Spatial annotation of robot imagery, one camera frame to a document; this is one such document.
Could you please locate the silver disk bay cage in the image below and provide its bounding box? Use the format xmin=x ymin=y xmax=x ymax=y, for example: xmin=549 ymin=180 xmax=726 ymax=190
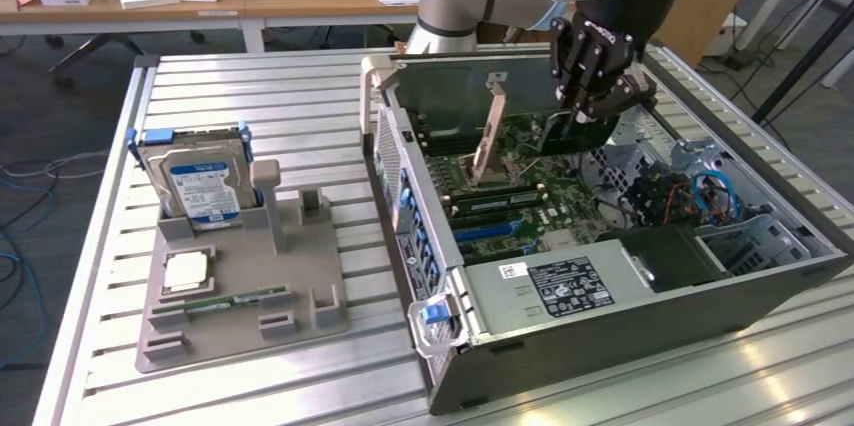
xmin=578 ymin=95 xmax=693 ymax=197

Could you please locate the black power wire bundle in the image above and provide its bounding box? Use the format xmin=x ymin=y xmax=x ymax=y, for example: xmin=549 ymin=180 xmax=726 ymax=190
xmin=630 ymin=173 xmax=702 ymax=227

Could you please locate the grey power supply unit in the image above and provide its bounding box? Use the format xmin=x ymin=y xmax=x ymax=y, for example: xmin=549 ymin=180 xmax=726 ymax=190
xmin=463 ymin=240 xmax=659 ymax=335

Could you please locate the blue floor cable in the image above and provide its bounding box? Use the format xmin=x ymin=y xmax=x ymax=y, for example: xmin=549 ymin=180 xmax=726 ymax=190
xmin=0 ymin=233 xmax=48 ymax=372

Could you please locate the white table frame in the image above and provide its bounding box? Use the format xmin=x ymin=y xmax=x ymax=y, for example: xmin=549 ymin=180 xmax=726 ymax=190
xmin=733 ymin=0 xmax=854 ymax=90

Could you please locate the green motherboard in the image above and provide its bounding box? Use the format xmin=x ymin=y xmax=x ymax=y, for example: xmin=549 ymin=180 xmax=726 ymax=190
xmin=417 ymin=110 xmax=622 ymax=267

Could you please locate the grey floor cable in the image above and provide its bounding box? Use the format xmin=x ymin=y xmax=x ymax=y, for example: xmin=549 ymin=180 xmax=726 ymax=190
xmin=0 ymin=150 xmax=108 ymax=182

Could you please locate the CPU socket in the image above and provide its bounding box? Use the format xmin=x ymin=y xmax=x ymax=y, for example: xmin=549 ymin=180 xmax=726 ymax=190
xmin=457 ymin=150 xmax=522 ymax=192

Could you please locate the dark grey open PC case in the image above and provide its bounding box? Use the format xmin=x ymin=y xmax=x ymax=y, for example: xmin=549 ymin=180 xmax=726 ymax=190
xmin=358 ymin=38 xmax=854 ymax=416

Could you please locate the grey parts rack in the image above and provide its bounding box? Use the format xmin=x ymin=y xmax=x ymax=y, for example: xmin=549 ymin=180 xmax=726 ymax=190
xmin=135 ymin=158 xmax=354 ymax=375

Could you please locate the black graphics card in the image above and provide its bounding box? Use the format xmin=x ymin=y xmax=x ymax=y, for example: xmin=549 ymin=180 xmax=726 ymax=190
xmin=470 ymin=78 xmax=614 ymax=183

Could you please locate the blue expansion slot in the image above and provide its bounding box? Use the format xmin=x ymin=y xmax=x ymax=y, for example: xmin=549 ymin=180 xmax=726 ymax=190
xmin=455 ymin=220 xmax=529 ymax=243

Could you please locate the blue wire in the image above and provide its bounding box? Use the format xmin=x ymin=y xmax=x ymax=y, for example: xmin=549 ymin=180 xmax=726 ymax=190
xmin=690 ymin=170 xmax=744 ymax=227

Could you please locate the silver CPU chip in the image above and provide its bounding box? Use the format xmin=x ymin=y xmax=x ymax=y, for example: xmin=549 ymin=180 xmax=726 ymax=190
xmin=163 ymin=254 xmax=208 ymax=292

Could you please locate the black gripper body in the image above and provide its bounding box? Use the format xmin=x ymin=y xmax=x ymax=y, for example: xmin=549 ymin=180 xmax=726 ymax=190
xmin=574 ymin=0 xmax=690 ymax=82

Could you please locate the green RAM stick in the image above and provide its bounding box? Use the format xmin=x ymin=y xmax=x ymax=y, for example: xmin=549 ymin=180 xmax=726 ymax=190
xmin=183 ymin=287 xmax=286 ymax=316

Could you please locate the black tripod pole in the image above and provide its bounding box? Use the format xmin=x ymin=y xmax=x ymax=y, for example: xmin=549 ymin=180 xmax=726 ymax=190
xmin=750 ymin=0 xmax=854 ymax=125

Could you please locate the black chair base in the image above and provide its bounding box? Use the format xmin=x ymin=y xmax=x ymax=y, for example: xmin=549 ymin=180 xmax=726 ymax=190
xmin=46 ymin=33 xmax=146 ymax=90

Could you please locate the white device with red dot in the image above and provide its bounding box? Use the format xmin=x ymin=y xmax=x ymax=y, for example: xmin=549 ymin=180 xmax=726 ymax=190
xmin=706 ymin=13 xmax=749 ymax=60

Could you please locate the wooden cabinet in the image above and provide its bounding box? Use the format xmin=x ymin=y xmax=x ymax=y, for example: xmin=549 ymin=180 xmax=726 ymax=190
xmin=626 ymin=0 xmax=793 ymax=67

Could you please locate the hard disk in blue caddy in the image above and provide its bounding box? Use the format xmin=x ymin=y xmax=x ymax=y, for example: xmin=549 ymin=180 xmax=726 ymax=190
xmin=126 ymin=124 xmax=254 ymax=233

